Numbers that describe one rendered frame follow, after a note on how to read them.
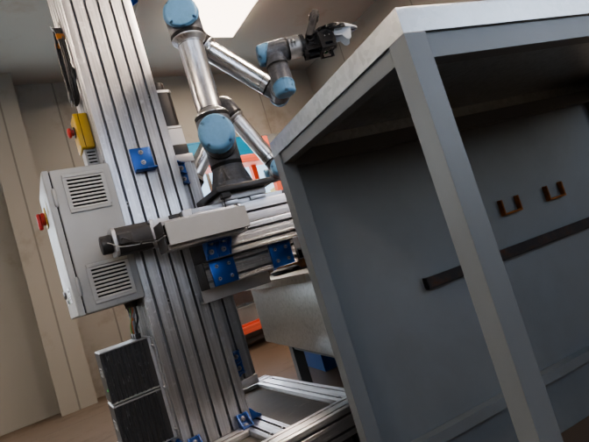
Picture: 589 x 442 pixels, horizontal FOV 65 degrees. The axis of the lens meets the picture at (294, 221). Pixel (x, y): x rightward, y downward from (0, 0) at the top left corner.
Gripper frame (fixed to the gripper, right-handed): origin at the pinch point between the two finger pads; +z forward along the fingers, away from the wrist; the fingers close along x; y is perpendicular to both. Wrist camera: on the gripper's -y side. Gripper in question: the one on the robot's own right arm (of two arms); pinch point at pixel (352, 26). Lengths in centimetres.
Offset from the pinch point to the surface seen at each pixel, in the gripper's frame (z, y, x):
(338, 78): -31, 52, 65
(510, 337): -24, 102, 77
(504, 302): -24, 97, 77
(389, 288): -22, 90, 15
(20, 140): -236, -144, -270
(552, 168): 50, 68, -5
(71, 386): -245, 85, -297
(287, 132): -40, 48, 39
